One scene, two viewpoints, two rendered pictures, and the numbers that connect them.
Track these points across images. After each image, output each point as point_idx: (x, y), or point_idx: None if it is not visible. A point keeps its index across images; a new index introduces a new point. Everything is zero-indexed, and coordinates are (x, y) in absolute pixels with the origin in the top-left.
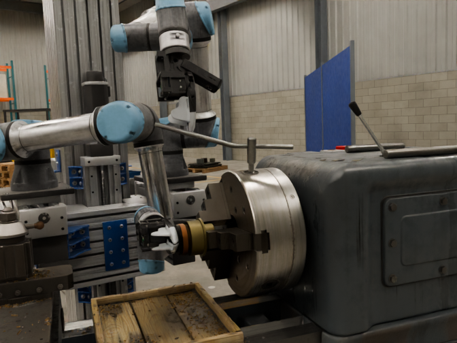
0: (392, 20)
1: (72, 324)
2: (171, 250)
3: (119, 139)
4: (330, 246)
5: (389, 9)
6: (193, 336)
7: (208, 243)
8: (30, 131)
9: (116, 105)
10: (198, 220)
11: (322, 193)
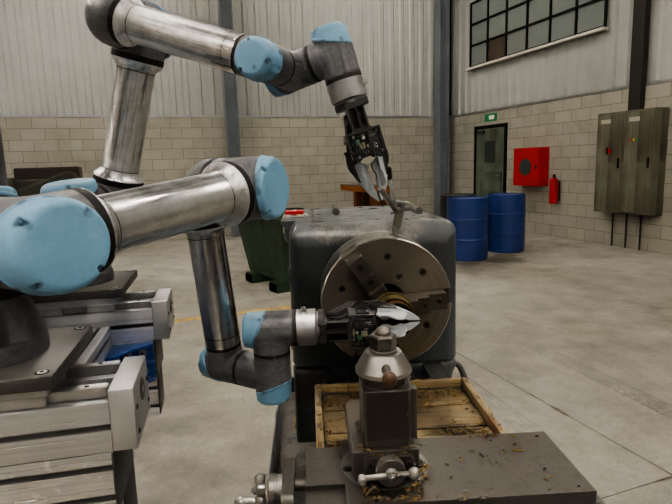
0: None
1: None
2: (407, 330)
3: (280, 214)
4: (451, 287)
5: None
6: (447, 403)
7: (416, 312)
8: (139, 209)
9: (277, 162)
10: (390, 294)
11: (443, 245)
